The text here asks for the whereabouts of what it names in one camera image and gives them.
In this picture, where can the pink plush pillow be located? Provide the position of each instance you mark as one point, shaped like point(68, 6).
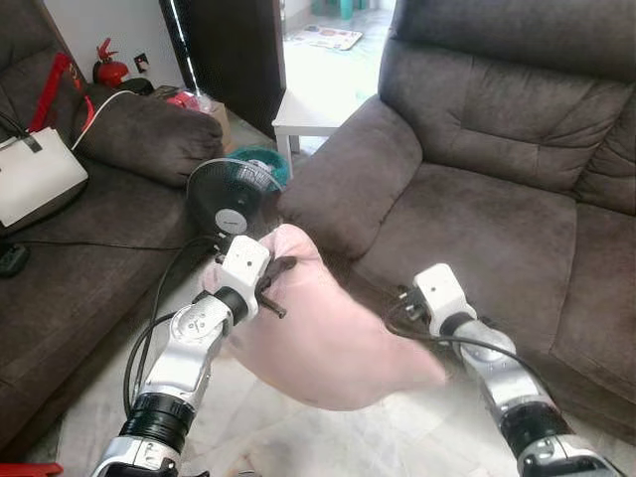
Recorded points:
point(328, 338)

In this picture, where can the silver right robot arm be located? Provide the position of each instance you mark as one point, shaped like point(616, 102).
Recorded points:
point(517, 397)

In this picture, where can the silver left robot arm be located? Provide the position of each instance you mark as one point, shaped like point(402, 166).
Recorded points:
point(184, 368)

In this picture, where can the grey fabric sofa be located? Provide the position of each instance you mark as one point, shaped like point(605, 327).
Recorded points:
point(477, 219)
point(89, 288)

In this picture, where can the patterned floor mat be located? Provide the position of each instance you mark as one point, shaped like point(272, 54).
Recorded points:
point(326, 38)

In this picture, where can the teal basket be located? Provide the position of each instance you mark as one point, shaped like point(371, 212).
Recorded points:
point(273, 164)

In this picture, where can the white table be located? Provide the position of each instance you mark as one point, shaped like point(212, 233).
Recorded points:
point(298, 114)

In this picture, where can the cardboard box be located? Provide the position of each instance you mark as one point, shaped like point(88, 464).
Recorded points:
point(221, 124)

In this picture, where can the red packets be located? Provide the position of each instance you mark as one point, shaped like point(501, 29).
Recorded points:
point(187, 98)

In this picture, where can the dark brown door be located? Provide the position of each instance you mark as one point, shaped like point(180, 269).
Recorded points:
point(238, 60)

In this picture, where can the white handbag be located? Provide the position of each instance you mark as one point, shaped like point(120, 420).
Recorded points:
point(35, 179)

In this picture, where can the red fire extinguisher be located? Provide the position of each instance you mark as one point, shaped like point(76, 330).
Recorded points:
point(109, 70)

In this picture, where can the small black device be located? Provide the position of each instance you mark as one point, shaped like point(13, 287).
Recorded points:
point(12, 260)

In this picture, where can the red object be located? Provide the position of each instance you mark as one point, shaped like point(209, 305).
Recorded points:
point(25, 470)

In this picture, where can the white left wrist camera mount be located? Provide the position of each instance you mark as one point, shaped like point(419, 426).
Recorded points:
point(241, 273)

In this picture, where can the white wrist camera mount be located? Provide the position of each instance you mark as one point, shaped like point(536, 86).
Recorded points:
point(241, 273)
point(444, 296)

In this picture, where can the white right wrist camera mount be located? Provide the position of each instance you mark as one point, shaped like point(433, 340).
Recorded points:
point(444, 296)

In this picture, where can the wall socket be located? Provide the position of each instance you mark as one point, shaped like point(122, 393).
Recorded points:
point(142, 63)

